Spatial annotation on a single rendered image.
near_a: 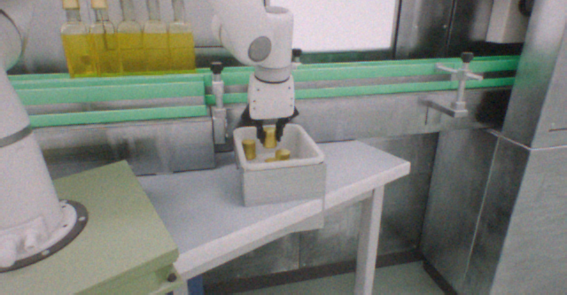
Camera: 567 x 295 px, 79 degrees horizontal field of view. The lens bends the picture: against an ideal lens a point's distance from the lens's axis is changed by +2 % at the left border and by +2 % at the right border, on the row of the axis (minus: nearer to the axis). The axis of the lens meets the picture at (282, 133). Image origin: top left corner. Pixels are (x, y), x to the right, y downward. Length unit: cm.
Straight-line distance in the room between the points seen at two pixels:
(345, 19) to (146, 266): 89
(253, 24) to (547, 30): 81
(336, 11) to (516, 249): 94
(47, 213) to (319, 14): 85
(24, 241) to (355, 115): 79
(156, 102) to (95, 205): 28
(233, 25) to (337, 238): 111
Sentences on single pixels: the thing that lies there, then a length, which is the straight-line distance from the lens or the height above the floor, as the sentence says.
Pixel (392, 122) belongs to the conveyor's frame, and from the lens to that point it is 106.
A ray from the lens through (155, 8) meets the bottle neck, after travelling 91.
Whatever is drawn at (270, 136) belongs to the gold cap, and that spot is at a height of 84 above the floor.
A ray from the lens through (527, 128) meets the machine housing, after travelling 118.
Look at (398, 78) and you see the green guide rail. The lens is 106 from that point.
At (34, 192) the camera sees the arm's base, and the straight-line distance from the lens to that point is 57.
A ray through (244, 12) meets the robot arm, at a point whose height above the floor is 112.
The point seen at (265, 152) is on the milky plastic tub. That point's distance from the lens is 88.
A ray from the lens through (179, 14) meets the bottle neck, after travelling 90.
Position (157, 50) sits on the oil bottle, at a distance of 90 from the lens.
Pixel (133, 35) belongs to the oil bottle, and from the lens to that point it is 91.
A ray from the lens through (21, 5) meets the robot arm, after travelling 61.
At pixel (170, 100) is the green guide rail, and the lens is 82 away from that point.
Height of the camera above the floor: 113
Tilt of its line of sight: 21 degrees down
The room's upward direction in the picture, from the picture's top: straight up
